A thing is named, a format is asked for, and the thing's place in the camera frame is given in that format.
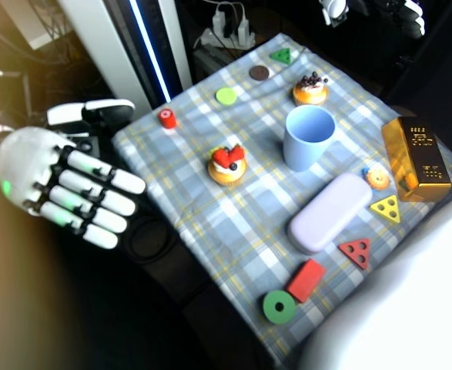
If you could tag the gold bar box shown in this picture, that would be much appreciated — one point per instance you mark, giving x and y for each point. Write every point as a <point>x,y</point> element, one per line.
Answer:
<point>422,158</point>

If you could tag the red triangle block with holes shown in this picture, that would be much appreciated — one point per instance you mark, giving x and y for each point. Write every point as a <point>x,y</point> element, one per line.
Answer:
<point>358,251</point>

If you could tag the blueberry cupcake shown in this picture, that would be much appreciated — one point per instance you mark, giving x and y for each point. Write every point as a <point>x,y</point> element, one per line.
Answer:
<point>310,96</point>

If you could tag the white box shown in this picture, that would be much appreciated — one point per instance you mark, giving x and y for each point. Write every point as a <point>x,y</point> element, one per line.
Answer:
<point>37,27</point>

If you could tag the wrist camera on white bracket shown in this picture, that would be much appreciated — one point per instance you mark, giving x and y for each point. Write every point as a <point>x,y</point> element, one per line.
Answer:
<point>335,11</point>
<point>85,146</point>

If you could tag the white plug charger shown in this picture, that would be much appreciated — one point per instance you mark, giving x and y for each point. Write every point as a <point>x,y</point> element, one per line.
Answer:
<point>219,19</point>
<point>242,27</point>

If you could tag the flower shaped biscuit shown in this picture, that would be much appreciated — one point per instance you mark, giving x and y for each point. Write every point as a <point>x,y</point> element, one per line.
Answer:
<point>372,178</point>

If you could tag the lavender oblong case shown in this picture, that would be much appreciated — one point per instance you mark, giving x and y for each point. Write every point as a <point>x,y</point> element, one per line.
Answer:
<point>325,216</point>

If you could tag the green sandwich cookie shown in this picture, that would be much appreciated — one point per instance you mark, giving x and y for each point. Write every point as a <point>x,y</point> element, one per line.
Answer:
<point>226,95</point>

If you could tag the small blue block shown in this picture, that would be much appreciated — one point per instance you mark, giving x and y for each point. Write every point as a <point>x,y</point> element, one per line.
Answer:
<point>365,172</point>

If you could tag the strawberry cupcake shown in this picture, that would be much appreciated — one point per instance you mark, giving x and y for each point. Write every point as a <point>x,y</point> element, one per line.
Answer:
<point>225,173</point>

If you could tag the white power strip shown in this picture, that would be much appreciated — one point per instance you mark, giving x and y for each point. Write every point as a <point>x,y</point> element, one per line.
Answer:
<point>214,40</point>

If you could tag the red rectangular block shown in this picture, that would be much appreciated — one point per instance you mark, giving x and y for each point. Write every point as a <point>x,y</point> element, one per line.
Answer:
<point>306,281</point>

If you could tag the yellow triangle block with holes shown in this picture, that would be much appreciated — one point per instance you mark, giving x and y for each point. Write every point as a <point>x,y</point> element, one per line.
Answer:
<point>388,208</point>

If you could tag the green triangle block with holes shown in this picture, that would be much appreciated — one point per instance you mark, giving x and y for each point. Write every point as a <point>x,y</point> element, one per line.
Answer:
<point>279,58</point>

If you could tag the white column with blue light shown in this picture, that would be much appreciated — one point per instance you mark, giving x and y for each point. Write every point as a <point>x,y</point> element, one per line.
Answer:
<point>94,38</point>

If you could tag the brown sandwich cookie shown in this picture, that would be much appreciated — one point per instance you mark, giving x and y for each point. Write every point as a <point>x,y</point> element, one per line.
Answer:
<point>259,72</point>

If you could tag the blue cup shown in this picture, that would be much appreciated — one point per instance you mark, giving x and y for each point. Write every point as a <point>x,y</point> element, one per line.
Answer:
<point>300,154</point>

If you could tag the red cylinder block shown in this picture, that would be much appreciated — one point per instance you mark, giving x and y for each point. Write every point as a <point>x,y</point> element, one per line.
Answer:
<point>168,122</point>

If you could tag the blue plaid cloth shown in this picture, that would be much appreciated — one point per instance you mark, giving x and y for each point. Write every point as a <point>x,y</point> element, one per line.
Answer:
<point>229,231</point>

